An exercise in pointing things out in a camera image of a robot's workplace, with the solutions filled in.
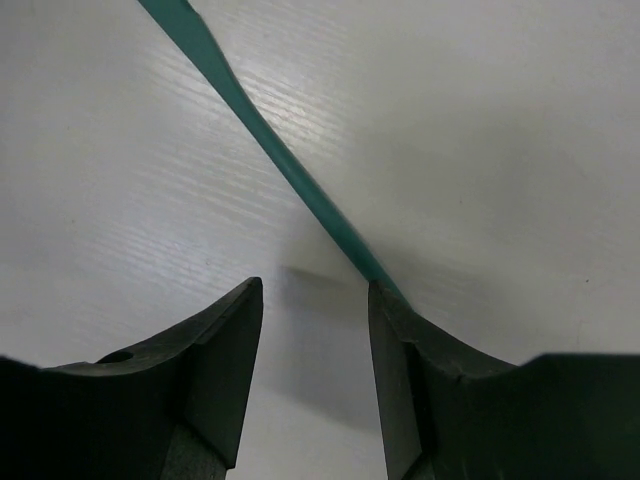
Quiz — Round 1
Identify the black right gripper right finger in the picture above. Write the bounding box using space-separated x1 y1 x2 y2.
368 282 639 479

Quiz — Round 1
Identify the teal plastic fork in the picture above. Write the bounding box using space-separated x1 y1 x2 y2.
140 0 406 301

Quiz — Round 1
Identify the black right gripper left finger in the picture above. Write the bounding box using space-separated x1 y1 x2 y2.
1 277 263 479

